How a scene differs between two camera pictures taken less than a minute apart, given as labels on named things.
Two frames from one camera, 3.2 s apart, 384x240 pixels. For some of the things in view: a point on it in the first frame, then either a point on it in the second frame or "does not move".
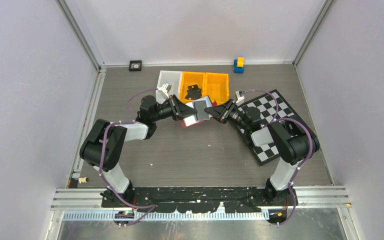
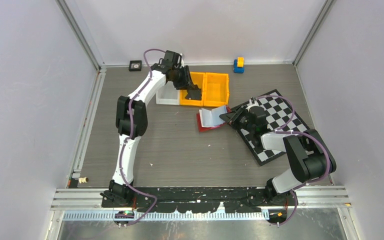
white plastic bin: (172, 77) does not move
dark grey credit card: (201, 115) to (195, 94)
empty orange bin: (216, 86) does not move
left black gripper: (179, 110) to (187, 83)
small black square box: (135, 65) does not move
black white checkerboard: (272, 107) does not move
